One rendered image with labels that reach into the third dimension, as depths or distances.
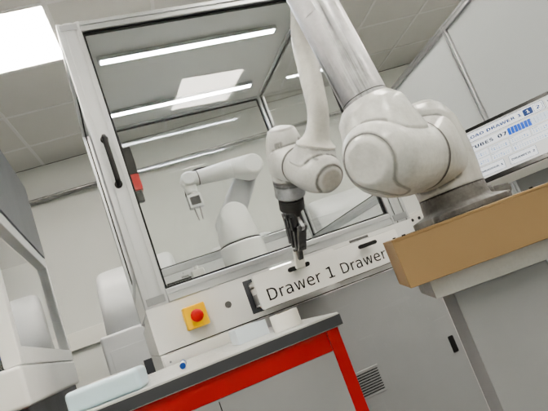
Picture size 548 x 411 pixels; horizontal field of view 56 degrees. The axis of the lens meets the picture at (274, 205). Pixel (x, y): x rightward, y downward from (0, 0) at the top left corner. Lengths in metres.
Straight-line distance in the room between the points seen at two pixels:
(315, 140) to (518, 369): 0.67
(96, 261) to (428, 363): 3.70
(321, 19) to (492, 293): 0.67
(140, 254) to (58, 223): 3.53
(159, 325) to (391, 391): 0.81
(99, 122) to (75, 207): 3.40
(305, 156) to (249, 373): 0.53
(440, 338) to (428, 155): 1.08
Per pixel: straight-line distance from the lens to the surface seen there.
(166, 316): 1.71
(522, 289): 1.19
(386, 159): 0.97
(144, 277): 1.72
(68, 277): 5.13
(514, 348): 1.19
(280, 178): 1.43
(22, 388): 1.48
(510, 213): 1.11
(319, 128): 1.30
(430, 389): 1.98
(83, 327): 5.07
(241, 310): 1.74
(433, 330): 1.99
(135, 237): 1.74
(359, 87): 1.09
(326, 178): 1.26
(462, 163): 1.20
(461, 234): 1.09
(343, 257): 1.85
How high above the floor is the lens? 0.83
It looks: 10 degrees up
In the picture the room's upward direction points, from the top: 21 degrees counter-clockwise
